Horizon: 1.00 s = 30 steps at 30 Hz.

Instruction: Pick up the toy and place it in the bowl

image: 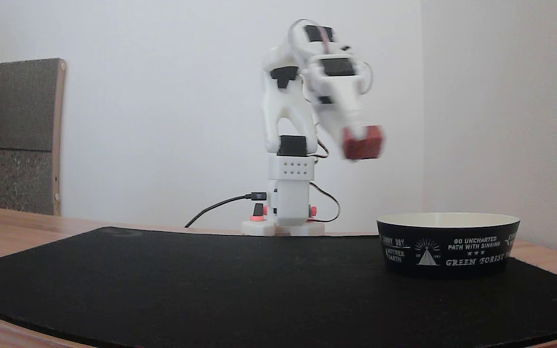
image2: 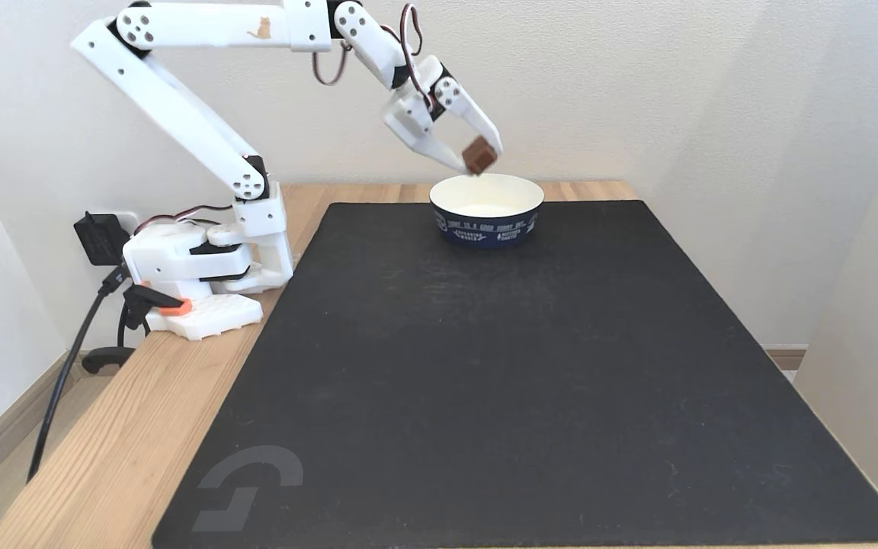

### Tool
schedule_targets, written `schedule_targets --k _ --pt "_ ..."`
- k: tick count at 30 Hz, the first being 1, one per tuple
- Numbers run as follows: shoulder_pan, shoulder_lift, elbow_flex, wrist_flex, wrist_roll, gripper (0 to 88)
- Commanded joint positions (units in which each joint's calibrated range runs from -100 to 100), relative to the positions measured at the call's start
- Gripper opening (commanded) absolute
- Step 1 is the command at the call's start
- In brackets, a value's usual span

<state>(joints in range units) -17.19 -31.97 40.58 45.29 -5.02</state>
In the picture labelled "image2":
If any red black wrist servo cable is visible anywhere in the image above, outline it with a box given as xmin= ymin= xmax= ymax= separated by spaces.
xmin=380 ymin=3 xmax=441 ymax=111

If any red black base servo cable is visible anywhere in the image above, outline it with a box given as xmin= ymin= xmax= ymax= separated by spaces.
xmin=133 ymin=204 xmax=236 ymax=236

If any thick black power cable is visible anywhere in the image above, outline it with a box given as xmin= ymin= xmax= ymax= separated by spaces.
xmin=26 ymin=263 xmax=135 ymax=483

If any black desk mat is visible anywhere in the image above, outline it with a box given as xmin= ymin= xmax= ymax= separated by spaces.
xmin=151 ymin=200 xmax=878 ymax=548

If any black power adapter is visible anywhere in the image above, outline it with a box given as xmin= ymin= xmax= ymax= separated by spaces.
xmin=73 ymin=211 xmax=132 ymax=267

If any red black elbow servo cable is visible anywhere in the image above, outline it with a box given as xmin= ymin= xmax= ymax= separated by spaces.
xmin=311 ymin=40 xmax=354 ymax=87

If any navy and white paper bowl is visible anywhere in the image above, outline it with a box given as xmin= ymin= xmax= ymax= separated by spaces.
xmin=429 ymin=173 xmax=545 ymax=249

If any brown block toy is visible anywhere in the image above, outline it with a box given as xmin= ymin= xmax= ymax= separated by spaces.
xmin=462 ymin=136 xmax=499 ymax=175

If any black clamp with orange trigger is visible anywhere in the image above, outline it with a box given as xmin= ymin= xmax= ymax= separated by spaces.
xmin=82 ymin=284 xmax=194 ymax=375

